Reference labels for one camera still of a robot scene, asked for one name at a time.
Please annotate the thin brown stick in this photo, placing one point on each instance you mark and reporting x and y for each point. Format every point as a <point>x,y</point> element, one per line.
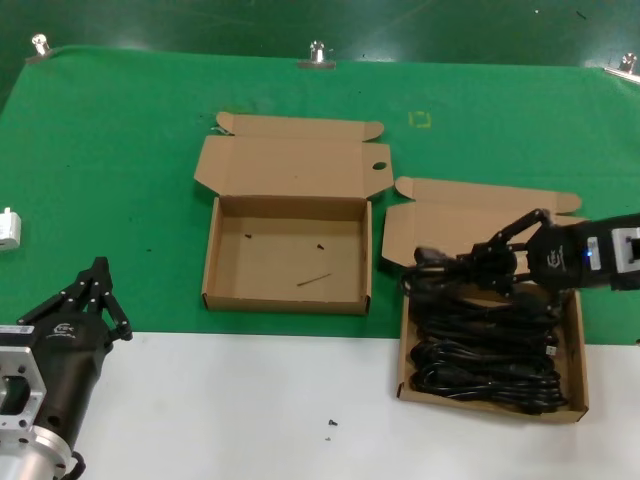
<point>314,279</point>

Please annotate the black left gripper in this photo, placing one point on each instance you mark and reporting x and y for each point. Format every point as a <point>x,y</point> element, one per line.
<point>67,360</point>

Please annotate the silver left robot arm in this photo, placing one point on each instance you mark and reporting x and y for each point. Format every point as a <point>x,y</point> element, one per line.
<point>30,455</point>

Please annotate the white power adapter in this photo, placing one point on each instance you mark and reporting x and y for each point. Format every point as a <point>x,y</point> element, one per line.
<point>9,230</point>

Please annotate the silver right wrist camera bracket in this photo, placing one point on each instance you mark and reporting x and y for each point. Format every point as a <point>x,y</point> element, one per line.
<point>625,250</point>

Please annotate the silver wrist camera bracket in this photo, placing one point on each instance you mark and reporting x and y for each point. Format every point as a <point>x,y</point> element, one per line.
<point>17,365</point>
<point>625,250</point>

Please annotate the green cloth table mat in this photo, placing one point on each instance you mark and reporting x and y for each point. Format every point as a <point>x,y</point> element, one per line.
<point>100,150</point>

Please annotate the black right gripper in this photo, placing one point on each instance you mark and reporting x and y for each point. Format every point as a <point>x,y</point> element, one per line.
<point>565,255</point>

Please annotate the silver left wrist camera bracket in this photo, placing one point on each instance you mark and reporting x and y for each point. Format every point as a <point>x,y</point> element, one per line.
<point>17,365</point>

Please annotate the silver metal binder clip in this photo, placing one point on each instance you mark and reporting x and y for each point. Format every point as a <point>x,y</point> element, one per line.
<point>624,67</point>
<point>316,56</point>
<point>40,49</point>

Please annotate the open brown cardboard box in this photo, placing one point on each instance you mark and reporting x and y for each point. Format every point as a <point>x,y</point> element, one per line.
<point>290,160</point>
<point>450,210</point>

